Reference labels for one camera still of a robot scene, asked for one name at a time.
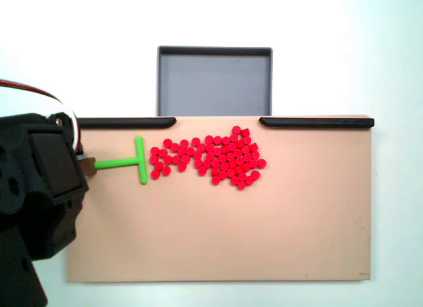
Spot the black board edge rail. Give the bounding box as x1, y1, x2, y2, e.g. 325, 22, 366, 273
77, 117, 177, 130
259, 116, 375, 130

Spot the beige flat board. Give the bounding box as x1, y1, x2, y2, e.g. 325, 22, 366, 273
67, 114, 373, 284

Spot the red white black servo cable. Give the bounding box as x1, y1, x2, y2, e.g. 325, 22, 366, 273
0, 78, 83, 154

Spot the green T-shaped pusher tool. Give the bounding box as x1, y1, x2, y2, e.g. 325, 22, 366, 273
79, 135, 148, 185

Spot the grey shallow tray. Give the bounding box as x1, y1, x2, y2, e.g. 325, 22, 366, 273
157, 46, 274, 117

